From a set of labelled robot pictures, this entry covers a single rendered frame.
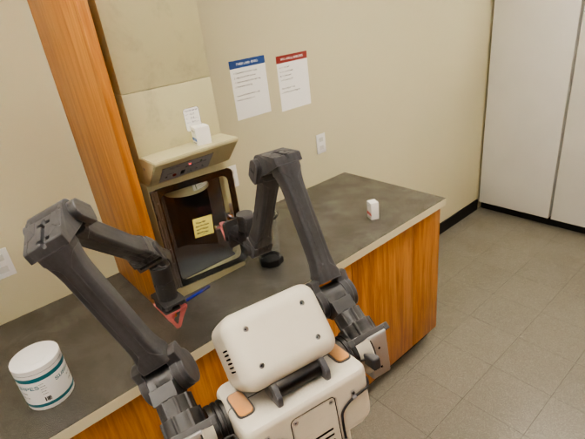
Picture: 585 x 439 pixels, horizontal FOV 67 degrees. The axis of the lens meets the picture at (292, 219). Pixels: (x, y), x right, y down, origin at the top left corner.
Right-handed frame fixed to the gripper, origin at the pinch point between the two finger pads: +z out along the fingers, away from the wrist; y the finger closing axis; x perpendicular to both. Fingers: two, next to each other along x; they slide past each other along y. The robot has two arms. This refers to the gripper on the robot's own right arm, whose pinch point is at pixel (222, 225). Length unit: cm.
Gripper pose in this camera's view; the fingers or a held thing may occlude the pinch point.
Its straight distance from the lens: 164.7
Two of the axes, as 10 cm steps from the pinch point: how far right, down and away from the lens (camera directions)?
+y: -1.3, -8.9, -4.4
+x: -7.5, 3.8, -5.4
